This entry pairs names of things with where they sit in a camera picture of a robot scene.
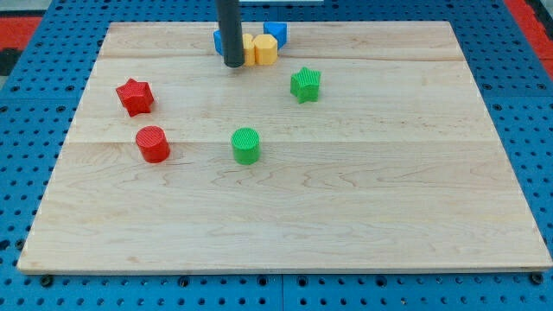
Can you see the light wooden board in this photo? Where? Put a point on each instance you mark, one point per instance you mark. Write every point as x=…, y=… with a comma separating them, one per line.
x=397, y=168

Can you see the blue triangular block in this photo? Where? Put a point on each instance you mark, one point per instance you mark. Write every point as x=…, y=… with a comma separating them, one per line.
x=279, y=30

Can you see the blue block behind rod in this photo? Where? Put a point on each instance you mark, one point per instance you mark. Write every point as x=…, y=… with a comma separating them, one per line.
x=217, y=42

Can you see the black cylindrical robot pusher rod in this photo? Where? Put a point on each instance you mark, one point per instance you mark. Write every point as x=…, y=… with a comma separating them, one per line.
x=230, y=28

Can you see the yellow hexagon block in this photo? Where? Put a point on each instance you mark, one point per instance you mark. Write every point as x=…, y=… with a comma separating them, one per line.
x=265, y=47

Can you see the red cylinder block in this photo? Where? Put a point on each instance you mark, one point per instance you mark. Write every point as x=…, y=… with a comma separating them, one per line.
x=153, y=144

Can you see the red star block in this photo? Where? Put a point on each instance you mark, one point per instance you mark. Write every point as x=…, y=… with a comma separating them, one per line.
x=136, y=97

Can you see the green cylinder block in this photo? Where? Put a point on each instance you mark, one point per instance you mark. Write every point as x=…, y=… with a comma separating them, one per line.
x=245, y=146

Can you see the green star block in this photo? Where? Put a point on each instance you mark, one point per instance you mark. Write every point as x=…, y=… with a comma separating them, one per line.
x=305, y=85

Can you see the yellow block behind rod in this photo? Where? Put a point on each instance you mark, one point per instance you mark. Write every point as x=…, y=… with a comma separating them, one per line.
x=249, y=50

